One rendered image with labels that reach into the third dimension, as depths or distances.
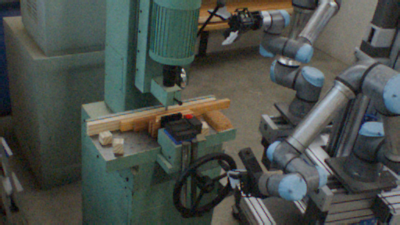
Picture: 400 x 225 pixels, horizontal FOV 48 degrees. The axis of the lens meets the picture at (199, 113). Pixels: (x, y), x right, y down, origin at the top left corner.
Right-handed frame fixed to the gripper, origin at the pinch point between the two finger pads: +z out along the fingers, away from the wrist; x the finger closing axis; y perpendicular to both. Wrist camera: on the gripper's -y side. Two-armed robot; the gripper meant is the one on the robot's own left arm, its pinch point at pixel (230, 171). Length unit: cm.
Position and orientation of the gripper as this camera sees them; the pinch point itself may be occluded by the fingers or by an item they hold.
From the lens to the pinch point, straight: 169.6
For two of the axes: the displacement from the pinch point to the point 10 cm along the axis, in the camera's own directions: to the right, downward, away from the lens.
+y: 1.4, 9.9, 0.7
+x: 8.4, -1.5, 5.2
